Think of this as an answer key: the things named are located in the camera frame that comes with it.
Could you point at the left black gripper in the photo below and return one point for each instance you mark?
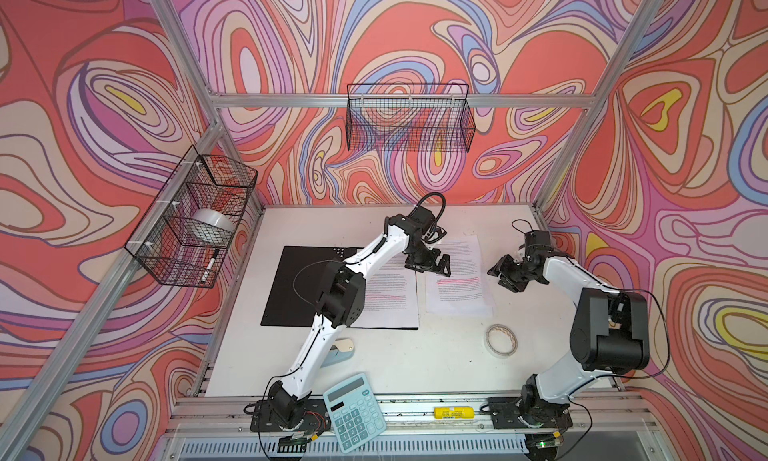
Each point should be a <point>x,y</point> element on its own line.
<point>426,268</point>

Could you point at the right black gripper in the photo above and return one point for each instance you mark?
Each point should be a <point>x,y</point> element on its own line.
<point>501,265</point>

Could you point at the printed paper stack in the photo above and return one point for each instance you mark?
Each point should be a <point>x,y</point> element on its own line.
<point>463,293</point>

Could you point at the white black file folder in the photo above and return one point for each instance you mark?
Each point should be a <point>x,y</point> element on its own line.
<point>296,281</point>

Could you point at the single printed paper sheet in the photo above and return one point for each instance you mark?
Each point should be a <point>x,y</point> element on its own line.
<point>391,301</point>

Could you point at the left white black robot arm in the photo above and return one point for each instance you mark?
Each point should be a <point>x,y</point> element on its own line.
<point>339,300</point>

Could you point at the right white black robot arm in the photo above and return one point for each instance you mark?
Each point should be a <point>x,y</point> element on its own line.
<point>609,333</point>

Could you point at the clear tape roll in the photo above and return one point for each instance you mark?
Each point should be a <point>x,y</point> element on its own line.
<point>500,341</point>

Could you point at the blue cream stapler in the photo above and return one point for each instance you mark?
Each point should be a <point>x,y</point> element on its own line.
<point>341,350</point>

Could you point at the yellow label sticker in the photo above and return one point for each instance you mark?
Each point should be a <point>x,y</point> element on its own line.
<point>454,412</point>

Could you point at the teal calculator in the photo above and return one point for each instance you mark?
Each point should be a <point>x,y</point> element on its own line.
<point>356,416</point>

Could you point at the black marker pen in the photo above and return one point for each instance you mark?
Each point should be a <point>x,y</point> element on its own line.
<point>209,268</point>

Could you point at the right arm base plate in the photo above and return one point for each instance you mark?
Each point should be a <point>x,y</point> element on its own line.
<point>514,413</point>

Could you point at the back black wire basket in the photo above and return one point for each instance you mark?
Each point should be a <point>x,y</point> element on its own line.
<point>409,117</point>

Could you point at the black wire basket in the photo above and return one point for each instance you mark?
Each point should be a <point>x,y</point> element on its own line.
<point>171,246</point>
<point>409,117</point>

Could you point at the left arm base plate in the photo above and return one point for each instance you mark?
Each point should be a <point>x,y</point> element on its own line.
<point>264,418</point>

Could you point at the left black wire basket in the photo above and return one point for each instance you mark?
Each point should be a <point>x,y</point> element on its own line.
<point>171,246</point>

